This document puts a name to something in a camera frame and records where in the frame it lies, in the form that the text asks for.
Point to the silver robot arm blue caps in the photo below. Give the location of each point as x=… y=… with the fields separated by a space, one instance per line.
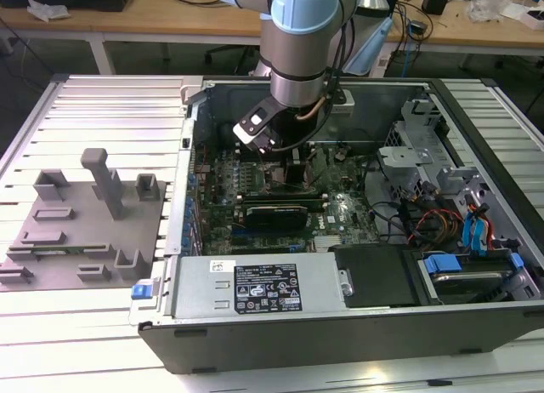
x=293 y=57

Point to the CPU socket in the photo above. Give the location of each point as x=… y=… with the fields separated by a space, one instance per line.
x=276 y=182

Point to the black coin cell holder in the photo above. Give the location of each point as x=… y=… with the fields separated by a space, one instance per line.
x=340 y=155

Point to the green motherboard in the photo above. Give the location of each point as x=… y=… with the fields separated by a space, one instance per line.
x=344 y=184

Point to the black graphics card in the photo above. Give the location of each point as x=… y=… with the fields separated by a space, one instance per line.
x=276 y=218

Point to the grey metal drive cage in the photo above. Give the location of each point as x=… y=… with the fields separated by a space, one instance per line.
x=399 y=155

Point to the silver chipset heatsink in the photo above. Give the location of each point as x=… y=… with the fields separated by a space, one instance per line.
x=327 y=242

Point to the wooden desk white legs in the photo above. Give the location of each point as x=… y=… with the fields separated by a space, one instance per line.
x=161 y=21

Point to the small black blue adapter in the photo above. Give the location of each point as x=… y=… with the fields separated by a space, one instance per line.
x=417 y=27

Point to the black optical drive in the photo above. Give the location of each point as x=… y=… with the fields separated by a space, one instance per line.
x=374 y=278

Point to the silver power supply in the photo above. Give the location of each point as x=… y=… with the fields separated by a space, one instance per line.
x=195 y=291

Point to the black power adapter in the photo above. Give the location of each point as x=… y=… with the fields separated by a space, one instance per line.
x=434 y=2

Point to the blue disk carrier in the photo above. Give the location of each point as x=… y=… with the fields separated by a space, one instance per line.
x=442 y=263

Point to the blue case latch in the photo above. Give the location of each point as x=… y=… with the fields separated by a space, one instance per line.
x=141 y=292

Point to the black open PC case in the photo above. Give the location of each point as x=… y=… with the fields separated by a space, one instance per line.
x=340 y=342

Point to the grey plastic parts rack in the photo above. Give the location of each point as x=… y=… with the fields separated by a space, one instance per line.
x=85 y=235

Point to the clear plastic bag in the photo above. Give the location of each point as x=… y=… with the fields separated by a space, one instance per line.
x=489 y=8

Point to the silver black hard disk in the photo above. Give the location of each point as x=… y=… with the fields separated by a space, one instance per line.
x=467 y=284

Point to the green RAM stick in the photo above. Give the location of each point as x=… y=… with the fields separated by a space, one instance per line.
x=55 y=251

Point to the crumpled white plastic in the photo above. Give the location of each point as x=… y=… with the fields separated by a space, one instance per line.
x=47 y=8

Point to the white open box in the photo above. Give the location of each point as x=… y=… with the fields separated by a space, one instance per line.
x=536 y=21

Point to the white wrist camera black mount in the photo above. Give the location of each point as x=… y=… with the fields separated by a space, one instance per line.
x=244 y=133

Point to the small white camera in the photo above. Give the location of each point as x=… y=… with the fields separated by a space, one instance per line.
x=343 y=104

